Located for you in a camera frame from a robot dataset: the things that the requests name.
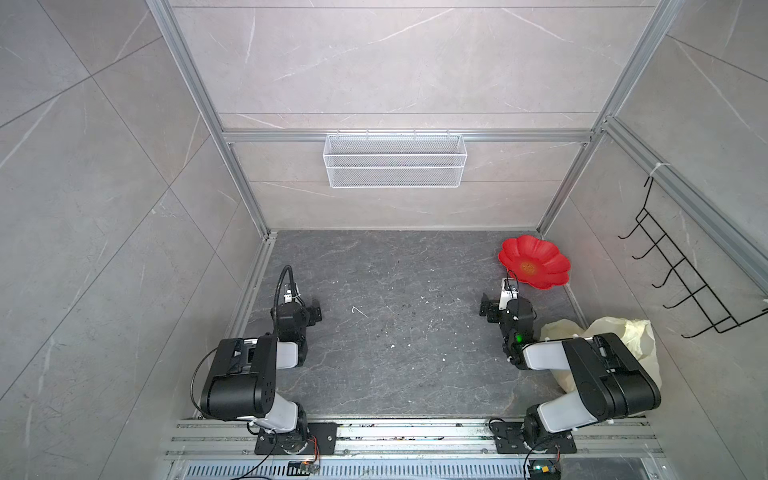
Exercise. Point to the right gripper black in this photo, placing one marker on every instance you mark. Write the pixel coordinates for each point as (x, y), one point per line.
(492, 308)

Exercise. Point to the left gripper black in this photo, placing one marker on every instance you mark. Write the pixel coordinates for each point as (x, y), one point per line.
(310, 312)

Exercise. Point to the red flower-shaped plastic plate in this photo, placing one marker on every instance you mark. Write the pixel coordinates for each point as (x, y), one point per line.
(535, 262)

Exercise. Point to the cream translucent plastic bag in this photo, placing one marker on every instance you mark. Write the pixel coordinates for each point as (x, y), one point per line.
(637, 335)

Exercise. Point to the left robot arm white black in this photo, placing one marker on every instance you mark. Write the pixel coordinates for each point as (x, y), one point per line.
(241, 384)

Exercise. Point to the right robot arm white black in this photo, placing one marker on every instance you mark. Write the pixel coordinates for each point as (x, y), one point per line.
(610, 382)

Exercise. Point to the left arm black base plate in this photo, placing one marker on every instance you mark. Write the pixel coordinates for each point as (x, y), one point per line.
(320, 437)

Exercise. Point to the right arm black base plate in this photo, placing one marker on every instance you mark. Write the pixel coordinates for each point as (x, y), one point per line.
(516, 437)

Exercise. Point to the white wire mesh basket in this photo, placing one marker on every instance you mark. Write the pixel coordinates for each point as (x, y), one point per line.
(378, 161)

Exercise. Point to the aluminium rail frame front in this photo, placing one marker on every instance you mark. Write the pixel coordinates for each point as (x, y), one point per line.
(413, 448)

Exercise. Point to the black wire hook rack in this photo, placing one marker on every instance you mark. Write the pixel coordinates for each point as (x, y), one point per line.
(679, 266)

